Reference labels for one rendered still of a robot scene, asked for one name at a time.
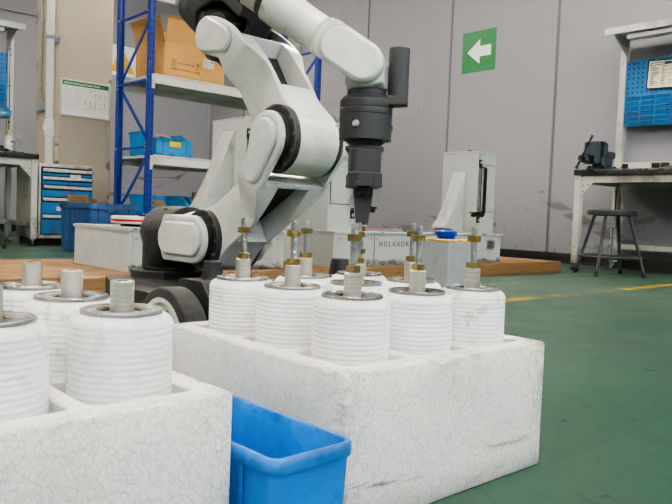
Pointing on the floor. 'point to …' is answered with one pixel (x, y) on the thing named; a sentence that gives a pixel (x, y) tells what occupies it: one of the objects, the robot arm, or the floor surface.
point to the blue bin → (284, 458)
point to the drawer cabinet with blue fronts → (52, 174)
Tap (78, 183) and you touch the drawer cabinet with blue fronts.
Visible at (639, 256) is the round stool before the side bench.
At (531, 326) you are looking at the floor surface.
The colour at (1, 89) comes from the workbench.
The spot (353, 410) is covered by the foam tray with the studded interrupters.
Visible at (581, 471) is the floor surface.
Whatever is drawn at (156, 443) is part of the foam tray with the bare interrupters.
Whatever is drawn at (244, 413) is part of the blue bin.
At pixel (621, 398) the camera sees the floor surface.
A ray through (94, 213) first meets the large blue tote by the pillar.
